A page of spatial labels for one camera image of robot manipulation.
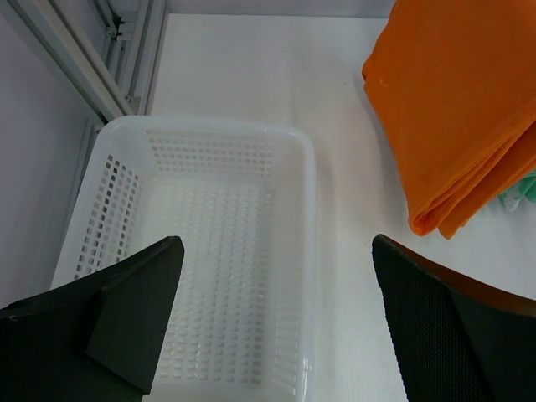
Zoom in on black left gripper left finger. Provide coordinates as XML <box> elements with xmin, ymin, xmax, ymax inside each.
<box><xmin>1</xmin><ymin>236</ymin><xmax>185</xmax><ymax>401</ymax></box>

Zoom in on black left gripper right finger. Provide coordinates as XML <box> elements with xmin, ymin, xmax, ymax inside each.
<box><xmin>372</xmin><ymin>234</ymin><xmax>535</xmax><ymax>401</ymax></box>

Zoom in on orange trousers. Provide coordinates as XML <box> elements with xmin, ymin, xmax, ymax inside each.
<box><xmin>362</xmin><ymin>1</ymin><xmax>535</xmax><ymax>238</ymax></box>

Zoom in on green tie-dye garment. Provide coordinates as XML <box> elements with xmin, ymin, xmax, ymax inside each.
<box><xmin>497</xmin><ymin>171</ymin><xmax>536</xmax><ymax>212</ymax></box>

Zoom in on white perforated plastic basket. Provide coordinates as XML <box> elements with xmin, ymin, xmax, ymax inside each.
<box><xmin>52</xmin><ymin>116</ymin><xmax>317</xmax><ymax>401</ymax></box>

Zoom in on aluminium frame post left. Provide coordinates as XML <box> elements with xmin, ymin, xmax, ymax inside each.
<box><xmin>0</xmin><ymin>0</ymin><xmax>168</xmax><ymax>125</ymax></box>

